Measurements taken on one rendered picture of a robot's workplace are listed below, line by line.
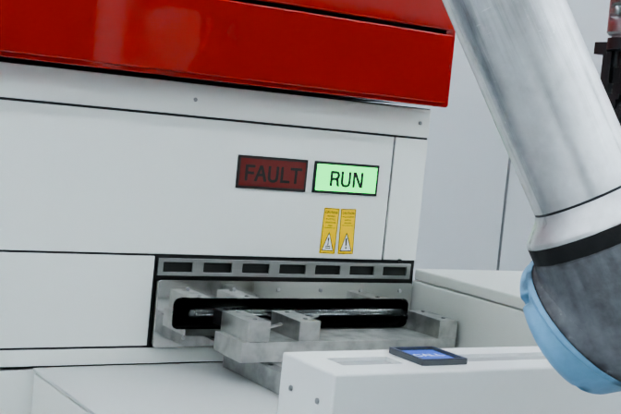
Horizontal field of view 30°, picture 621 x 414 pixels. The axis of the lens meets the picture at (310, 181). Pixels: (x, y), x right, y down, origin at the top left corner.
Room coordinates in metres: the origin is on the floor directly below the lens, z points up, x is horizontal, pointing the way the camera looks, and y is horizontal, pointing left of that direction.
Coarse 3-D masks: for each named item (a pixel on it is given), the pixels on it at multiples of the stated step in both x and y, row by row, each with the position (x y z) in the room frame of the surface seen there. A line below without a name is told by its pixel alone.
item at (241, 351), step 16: (224, 336) 1.57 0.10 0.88; (272, 336) 1.59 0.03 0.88; (320, 336) 1.63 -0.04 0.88; (336, 336) 1.64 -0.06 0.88; (352, 336) 1.65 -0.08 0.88; (368, 336) 1.66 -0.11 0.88; (384, 336) 1.68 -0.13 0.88; (400, 336) 1.69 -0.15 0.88; (416, 336) 1.70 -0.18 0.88; (224, 352) 1.57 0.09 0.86; (240, 352) 1.53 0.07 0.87; (256, 352) 1.54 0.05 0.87; (272, 352) 1.55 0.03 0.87
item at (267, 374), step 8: (224, 360) 1.64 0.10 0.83; (232, 360) 1.62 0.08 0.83; (232, 368) 1.62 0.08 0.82; (240, 368) 1.60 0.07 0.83; (248, 368) 1.58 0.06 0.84; (256, 368) 1.56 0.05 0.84; (264, 368) 1.54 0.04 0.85; (272, 368) 1.53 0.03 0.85; (280, 368) 1.53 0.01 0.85; (248, 376) 1.58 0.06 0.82; (256, 376) 1.56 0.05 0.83; (264, 376) 1.54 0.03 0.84; (272, 376) 1.52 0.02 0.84; (280, 376) 1.51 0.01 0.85; (264, 384) 1.54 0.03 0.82; (272, 384) 1.52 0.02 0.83
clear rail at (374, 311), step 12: (204, 312) 1.63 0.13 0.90; (252, 312) 1.67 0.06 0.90; (264, 312) 1.68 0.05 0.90; (300, 312) 1.71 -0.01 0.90; (312, 312) 1.72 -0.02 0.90; (324, 312) 1.74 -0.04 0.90; (336, 312) 1.75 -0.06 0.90; (348, 312) 1.76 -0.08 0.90; (360, 312) 1.77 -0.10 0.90; (372, 312) 1.78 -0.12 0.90; (384, 312) 1.79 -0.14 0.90; (396, 312) 1.81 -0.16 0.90
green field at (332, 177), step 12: (324, 168) 1.74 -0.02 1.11; (336, 168) 1.76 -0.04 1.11; (348, 168) 1.77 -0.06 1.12; (360, 168) 1.78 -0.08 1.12; (372, 168) 1.79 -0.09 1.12; (324, 180) 1.74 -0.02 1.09; (336, 180) 1.76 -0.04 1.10; (348, 180) 1.77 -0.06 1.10; (360, 180) 1.78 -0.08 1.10; (372, 180) 1.79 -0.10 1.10; (360, 192) 1.78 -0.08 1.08; (372, 192) 1.79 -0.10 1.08
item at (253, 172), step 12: (240, 168) 1.67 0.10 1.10; (252, 168) 1.68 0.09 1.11; (264, 168) 1.69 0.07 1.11; (276, 168) 1.70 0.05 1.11; (288, 168) 1.71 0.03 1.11; (300, 168) 1.72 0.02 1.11; (240, 180) 1.67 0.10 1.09; (252, 180) 1.68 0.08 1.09; (264, 180) 1.69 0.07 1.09; (276, 180) 1.70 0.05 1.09; (288, 180) 1.71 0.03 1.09; (300, 180) 1.72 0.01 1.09
